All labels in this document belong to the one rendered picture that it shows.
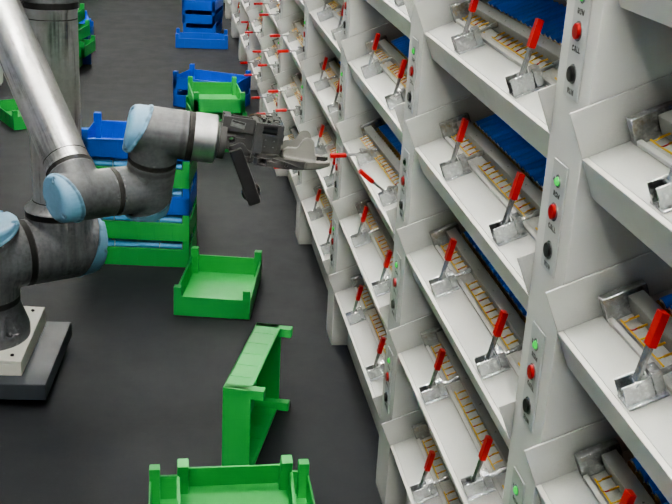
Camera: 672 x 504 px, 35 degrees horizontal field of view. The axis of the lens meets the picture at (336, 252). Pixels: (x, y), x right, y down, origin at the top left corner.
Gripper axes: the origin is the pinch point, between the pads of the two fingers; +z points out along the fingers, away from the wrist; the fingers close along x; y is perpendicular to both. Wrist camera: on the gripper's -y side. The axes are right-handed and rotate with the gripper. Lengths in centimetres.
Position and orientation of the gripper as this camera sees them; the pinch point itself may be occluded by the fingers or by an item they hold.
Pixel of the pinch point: (321, 164)
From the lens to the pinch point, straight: 203.5
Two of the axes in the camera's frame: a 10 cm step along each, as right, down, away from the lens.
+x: -1.5, -3.7, 9.2
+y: 1.8, -9.2, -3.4
